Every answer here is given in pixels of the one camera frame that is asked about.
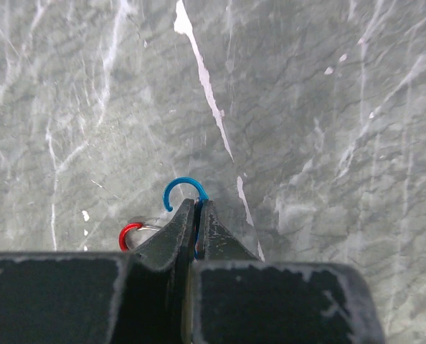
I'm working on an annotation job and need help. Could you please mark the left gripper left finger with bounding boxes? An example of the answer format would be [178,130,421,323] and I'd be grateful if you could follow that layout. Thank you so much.
[0,199,194,343]

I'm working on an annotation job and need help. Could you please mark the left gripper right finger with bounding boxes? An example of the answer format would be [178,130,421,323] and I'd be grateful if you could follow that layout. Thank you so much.
[193,201,386,343]

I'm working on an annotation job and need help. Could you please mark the red S carabiner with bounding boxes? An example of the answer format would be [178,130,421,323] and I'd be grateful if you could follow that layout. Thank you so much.
[118,222,161,252]

